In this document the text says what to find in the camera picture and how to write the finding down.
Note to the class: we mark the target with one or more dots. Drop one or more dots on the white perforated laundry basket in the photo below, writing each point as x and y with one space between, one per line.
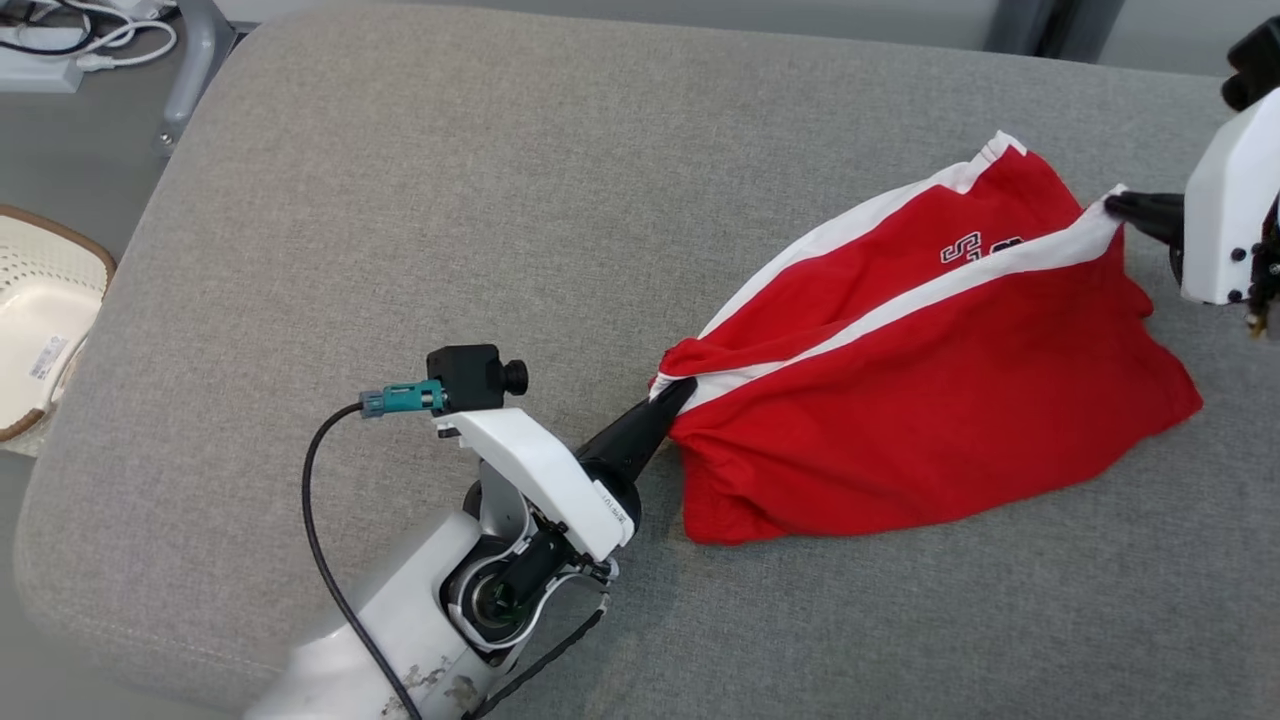
40 320

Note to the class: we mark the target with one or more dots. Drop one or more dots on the red shirt broad white bands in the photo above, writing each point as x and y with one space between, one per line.
900 420

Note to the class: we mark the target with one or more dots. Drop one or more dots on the grey metal tube leg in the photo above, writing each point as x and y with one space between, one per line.
195 60

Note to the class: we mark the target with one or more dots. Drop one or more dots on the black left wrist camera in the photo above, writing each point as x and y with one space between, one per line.
465 378

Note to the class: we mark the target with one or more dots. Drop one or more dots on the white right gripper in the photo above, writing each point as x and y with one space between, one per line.
1230 200

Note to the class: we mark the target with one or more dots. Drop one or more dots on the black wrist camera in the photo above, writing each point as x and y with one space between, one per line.
465 378
1255 65

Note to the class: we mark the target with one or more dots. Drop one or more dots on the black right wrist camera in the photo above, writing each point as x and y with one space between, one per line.
1255 65

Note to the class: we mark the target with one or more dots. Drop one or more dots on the teal left camera connector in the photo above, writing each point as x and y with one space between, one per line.
405 398

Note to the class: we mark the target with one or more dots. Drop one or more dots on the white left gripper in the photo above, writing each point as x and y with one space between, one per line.
540 470

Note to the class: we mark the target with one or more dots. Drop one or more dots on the grey fabric sofa cushion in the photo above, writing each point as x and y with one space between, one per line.
400 200

